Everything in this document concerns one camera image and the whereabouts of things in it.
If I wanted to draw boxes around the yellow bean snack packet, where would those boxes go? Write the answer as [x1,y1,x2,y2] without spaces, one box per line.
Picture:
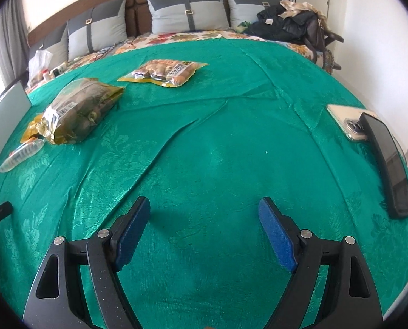
[118,59,209,88]

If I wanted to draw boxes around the grey curtain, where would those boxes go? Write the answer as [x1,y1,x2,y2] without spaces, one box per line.
[0,0,30,86]

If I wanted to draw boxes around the white cardboard box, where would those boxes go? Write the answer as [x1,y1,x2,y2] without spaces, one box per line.
[0,81,32,182]

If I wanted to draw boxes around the phone in clear case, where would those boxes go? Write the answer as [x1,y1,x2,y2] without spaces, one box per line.
[327,104,379,143]

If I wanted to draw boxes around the corn sausage clear packet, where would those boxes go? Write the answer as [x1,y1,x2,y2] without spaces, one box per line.
[0,137,47,174]

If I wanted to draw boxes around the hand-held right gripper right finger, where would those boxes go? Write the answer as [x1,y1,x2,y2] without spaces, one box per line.
[258,197,384,329]

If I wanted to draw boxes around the plain yellow snack packet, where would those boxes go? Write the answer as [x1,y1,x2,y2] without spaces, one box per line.
[21,114,47,143]

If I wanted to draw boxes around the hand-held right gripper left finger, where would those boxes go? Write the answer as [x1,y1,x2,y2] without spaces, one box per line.
[22,196,151,329]

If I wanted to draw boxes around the grey two-tone cushion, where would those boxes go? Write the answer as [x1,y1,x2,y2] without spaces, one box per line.
[144,0,231,34]
[29,25,69,66]
[67,0,128,59]
[223,0,291,30]

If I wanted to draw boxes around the black bag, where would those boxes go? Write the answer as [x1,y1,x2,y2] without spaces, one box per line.
[247,4,328,47]

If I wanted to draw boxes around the brown olive snack packet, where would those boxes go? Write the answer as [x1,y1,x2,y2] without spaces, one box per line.
[41,78,124,145]

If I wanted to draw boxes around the green tablecloth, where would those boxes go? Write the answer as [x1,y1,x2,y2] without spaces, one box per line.
[0,38,408,329]

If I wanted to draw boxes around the beige cloth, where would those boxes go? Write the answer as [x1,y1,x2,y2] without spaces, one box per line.
[280,0,327,20]

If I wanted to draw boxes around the brown chair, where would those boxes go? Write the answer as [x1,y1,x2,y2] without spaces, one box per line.
[322,24,345,47]

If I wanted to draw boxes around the black cables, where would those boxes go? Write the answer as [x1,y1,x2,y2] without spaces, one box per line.
[98,37,137,57]

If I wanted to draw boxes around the clear plastic bag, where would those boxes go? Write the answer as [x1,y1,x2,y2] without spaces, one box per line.
[27,50,52,80]

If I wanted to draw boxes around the black phone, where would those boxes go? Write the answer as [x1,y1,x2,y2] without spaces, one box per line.
[359,112,408,220]

